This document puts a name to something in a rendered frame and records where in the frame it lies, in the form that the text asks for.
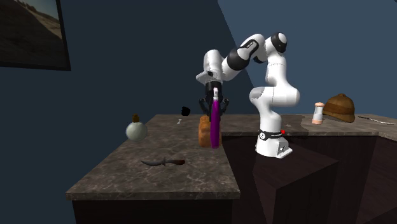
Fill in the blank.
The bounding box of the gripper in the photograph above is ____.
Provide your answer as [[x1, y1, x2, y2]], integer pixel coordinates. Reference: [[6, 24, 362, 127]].
[[198, 81, 230, 118]]

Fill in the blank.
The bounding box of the purple spray bottle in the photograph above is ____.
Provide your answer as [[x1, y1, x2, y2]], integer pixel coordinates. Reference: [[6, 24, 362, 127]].
[[209, 87, 221, 149]]

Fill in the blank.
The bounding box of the brown bread loaf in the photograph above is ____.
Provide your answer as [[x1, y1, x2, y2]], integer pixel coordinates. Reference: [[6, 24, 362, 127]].
[[198, 115, 223, 148]]

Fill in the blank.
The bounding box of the round grey corked flask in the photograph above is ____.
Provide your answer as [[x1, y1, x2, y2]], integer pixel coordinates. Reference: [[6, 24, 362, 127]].
[[125, 114, 148, 142]]

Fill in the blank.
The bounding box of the white and pink grinder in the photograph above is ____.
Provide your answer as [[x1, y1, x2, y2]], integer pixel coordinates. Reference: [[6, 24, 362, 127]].
[[311, 101, 325, 125]]

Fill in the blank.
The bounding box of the dark robot stand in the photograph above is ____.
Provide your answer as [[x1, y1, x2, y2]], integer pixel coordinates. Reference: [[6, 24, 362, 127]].
[[253, 144, 340, 224]]

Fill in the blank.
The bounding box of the brown pith helmet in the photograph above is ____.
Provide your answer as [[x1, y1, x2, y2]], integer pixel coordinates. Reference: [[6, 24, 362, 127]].
[[322, 93, 356, 123]]

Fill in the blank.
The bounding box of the long thin silver knife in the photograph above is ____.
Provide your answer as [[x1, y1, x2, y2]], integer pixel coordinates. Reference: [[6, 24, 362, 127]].
[[357, 116, 396, 125]]

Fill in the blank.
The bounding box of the curved dagger with brown handle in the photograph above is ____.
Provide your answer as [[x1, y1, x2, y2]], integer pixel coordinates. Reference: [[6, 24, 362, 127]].
[[141, 157, 186, 167]]

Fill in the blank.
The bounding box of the framed landscape wall picture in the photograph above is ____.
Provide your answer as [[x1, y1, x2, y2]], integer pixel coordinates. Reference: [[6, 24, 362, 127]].
[[0, 0, 72, 72]]

